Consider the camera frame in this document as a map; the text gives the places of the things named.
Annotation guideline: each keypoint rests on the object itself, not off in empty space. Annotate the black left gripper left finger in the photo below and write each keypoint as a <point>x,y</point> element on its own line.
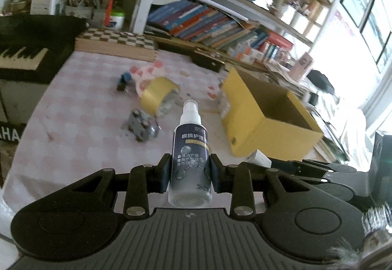
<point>143,180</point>

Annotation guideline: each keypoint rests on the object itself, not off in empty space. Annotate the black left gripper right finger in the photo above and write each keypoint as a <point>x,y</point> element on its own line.
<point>235,180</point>

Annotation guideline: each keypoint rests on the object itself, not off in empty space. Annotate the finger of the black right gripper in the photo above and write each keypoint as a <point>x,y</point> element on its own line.
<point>301,168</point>

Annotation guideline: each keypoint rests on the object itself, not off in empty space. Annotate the white staples box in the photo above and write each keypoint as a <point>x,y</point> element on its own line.
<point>259,158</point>

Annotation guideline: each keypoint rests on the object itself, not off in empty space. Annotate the black lens cleaner spray bottle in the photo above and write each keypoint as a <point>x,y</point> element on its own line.
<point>190,182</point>

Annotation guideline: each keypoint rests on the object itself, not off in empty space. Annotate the grey toy car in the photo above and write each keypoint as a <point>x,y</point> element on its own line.
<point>142,125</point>

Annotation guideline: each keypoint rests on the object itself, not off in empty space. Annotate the yellow tape roll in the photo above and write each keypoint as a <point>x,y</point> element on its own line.
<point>159,96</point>

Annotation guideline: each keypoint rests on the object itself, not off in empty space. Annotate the black blue binder clip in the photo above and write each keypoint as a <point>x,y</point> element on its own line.
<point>123,81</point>

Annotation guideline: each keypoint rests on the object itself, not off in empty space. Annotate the yellow cardboard box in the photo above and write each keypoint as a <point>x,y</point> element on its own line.
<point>258,115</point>

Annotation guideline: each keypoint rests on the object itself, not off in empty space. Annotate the stack of papers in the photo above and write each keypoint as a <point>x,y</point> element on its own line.
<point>280,75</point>

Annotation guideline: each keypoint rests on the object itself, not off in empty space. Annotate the pink plush pig toy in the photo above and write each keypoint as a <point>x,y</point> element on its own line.
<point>142,76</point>

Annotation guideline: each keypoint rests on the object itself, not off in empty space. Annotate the dark brown wooden radio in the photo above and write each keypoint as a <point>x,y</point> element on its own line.
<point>206,61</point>

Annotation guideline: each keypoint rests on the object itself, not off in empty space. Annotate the wooden chess board box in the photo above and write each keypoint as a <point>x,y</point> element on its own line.
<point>116,43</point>

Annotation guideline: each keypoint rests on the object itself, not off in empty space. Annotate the white green lid jar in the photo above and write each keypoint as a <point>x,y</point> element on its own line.
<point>117,20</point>

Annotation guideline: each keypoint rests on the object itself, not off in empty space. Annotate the orange glue bottle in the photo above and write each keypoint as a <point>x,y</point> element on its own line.
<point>108,11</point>

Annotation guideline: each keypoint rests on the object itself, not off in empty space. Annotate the row of leaning books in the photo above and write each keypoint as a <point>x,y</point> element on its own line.
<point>198,23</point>

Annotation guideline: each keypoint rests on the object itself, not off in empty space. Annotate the black Yamaha keyboard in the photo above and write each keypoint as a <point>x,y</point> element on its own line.
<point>35,47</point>

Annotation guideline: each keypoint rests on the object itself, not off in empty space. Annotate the white pen holder box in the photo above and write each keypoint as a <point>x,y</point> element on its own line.
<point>84,12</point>

